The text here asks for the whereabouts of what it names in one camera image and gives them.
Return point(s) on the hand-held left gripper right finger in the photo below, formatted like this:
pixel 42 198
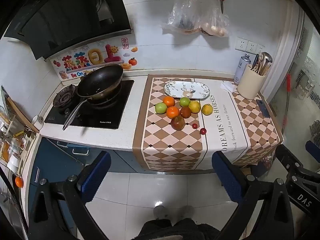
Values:
pixel 227 177

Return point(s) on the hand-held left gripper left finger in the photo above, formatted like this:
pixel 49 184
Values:
pixel 96 175

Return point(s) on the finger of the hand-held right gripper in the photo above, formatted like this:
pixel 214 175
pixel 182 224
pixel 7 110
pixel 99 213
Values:
pixel 313 147
pixel 287 156

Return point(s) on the yellow citrus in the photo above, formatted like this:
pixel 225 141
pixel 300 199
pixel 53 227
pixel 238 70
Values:
pixel 194 106
pixel 207 109

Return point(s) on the orange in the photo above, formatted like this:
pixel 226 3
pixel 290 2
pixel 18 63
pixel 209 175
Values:
pixel 168 101
pixel 173 112

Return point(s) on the green apple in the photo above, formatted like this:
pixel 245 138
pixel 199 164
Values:
pixel 185 101
pixel 160 108

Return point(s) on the patterned ceramic plate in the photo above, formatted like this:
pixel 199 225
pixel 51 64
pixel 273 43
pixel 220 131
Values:
pixel 187 88

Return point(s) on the blue kitchen cabinet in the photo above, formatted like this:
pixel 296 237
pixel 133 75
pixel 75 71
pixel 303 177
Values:
pixel 57 166

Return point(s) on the grey slipper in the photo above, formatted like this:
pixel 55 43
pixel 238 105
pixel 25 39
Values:
pixel 186 211
pixel 160 211

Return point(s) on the dark blue flat object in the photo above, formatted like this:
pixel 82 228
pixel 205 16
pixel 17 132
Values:
pixel 263 108

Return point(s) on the black gas stove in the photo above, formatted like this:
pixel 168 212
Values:
pixel 107 116

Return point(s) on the checkered tablecloth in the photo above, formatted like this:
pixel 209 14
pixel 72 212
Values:
pixel 175 145

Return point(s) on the person's legs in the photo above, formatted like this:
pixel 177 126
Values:
pixel 172 230

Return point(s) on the small orange fruit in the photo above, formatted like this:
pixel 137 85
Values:
pixel 19 182

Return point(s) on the dark red apple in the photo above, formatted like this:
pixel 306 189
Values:
pixel 185 112

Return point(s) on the cream utensil holder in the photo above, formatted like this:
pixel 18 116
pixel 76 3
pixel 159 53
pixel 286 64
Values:
pixel 250 86

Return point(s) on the white mug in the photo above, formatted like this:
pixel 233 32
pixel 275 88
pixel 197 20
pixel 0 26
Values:
pixel 37 121

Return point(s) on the glass sliding door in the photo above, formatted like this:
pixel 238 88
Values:
pixel 305 67

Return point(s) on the cluttered storage rack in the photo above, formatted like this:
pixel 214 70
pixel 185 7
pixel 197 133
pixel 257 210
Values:
pixel 12 142

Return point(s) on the white tissue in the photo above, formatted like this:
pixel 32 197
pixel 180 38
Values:
pixel 228 86

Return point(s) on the black frying pan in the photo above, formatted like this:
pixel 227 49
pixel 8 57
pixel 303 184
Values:
pixel 100 80

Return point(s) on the bundle of chopsticks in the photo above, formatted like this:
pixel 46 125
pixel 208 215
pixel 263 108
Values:
pixel 261 63

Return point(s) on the grey spray can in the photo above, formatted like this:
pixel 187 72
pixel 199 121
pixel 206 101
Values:
pixel 240 70

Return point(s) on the metal ladle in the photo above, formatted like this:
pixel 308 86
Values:
pixel 267 58

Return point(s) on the clear plastic bag pale contents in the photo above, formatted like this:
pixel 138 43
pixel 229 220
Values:
pixel 216 22

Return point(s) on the black range hood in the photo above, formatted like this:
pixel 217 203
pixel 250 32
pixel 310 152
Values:
pixel 62 17

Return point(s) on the clear plastic bag dark contents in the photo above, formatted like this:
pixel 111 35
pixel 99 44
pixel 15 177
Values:
pixel 182 17

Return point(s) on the white wall socket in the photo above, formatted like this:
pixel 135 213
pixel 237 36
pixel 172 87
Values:
pixel 241 43
pixel 251 47
pixel 260 48

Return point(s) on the colourful wall sticker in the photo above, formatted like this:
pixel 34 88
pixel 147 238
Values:
pixel 100 57

